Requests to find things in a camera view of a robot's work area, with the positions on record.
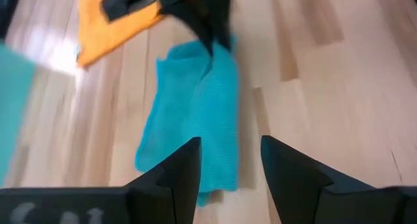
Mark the orange microfiber towel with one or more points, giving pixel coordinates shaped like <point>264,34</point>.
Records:
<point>97,38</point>

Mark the translucent green plastic basket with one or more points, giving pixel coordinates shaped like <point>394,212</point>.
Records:
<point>13,103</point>

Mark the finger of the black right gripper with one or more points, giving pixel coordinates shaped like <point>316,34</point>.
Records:
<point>198,22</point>
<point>221,25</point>

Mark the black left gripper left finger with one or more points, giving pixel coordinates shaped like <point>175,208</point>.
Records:
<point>97,204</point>

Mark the teal microfiber towel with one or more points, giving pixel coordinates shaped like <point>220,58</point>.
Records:
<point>195,103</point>

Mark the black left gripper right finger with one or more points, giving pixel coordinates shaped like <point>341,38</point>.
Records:
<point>309,198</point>

